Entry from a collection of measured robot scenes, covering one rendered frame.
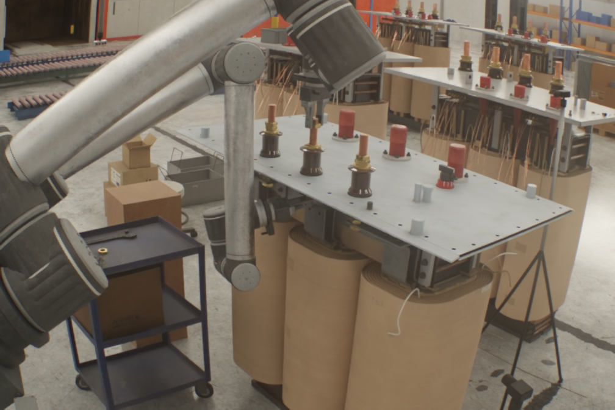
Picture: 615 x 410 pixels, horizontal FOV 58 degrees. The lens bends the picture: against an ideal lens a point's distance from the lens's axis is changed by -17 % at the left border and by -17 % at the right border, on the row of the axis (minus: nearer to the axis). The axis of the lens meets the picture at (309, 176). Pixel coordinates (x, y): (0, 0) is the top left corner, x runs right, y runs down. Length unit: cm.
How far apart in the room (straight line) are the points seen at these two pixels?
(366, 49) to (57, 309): 90
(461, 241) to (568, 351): 237
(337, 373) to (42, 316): 159
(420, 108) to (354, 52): 803
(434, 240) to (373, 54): 70
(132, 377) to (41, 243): 202
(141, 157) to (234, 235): 331
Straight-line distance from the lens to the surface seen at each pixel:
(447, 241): 193
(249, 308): 302
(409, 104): 972
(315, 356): 270
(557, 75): 421
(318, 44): 142
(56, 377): 361
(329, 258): 247
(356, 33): 142
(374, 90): 513
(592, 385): 388
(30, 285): 141
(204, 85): 239
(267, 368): 314
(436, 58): 934
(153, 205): 350
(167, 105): 236
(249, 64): 220
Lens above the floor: 207
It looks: 17 degrees down
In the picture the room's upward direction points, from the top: 3 degrees clockwise
